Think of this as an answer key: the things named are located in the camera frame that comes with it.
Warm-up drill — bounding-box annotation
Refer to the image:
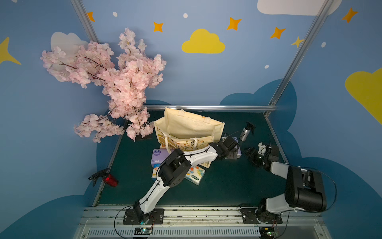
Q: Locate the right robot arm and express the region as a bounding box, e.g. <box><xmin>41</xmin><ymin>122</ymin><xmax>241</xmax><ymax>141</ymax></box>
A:
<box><xmin>246</xmin><ymin>144</ymin><xmax>327</xmax><ymax>223</ymax></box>

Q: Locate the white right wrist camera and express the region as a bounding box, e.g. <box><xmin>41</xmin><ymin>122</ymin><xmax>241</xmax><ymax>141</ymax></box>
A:
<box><xmin>258</xmin><ymin>142</ymin><xmax>268</xmax><ymax>155</ymax></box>

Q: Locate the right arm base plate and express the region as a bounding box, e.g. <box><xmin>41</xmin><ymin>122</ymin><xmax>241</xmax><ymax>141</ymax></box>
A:
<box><xmin>239</xmin><ymin>208</ymin><xmax>283</xmax><ymax>224</ymax></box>

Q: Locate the blue orange tissue pack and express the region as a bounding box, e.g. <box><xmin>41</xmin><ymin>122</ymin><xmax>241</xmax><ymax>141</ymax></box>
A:
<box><xmin>152</xmin><ymin>166</ymin><xmax>159</xmax><ymax>181</ymax></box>

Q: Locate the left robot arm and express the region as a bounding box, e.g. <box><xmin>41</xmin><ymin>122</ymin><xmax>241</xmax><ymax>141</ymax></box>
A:
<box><xmin>133</xmin><ymin>136</ymin><xmax>238</xmax><ymax>224</ymax></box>

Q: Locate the right green circuit board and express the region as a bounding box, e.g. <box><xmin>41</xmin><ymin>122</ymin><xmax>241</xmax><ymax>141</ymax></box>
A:
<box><xmin>259</xmin><ymin>227</ymin><xmax>275</xmax><ymax>239</ymax></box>

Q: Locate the purple tissue pack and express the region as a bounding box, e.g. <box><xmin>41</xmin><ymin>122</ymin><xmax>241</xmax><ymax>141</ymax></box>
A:
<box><xmin>222</xmin><ymin>136</ymin><xmax>242</xmax><ymax>160</ymax></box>
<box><xmin>151</xmin><ymin>149</ymin><xmax>170</xmax><ymax>166</ymax></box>

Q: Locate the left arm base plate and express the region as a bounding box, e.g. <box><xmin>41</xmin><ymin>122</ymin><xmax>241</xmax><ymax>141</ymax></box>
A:
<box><xmin>122</xmin><ymin>209</ymin><xmax>164</xmax><ymax>225</ymax></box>

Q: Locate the left green circuit board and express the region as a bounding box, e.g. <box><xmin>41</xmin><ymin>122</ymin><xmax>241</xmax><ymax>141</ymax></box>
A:
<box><xmin>134</xmin><ymin>228</ymin><xmax>153</xmax><ymax>236</ymax></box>

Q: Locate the aluminium mounting rail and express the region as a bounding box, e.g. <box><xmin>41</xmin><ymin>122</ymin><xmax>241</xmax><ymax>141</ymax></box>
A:
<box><xmin>74</xmin><ymin>205</ymin><xmax>331</xmax><ymax>239</ymax></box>

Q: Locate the silver spray bottle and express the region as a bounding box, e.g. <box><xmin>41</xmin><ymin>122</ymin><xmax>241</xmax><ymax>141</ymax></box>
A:
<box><xmin>239</xmin><ymin>121</ymin><xmax>256</xmax><ymax>141</ymax></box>

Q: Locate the pink cherry blossom tree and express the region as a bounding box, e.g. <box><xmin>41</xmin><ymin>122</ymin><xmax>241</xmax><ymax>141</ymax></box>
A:
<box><xmin>41</xmin><ymin>28</ymin><xmax>167</xmax><ymax>143</ymax></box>

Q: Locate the green circuit board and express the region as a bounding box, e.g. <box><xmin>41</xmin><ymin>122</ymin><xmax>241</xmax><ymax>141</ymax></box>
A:
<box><xmin>259</xmin><ymin>227</ymin><xmax>275</xmax><ymax>239</ymax></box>
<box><xmin>134</xmin><ymin>228</ymin><xmax>153</xmax><ymax>236</ymax></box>

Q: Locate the cream canvas tote bag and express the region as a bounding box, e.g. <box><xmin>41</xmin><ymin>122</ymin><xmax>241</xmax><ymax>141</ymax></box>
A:
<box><xmin>154</xmin><ymin>108</ymin><xmax>229</xmax><ymax>167</ymax></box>

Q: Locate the white green elephant tissue pack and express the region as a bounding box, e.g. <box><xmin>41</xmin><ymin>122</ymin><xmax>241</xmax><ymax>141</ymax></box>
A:
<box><xmin>185</xmin><ymin>166</ymin><xmax>205</xmax><ymax>185</ymax></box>

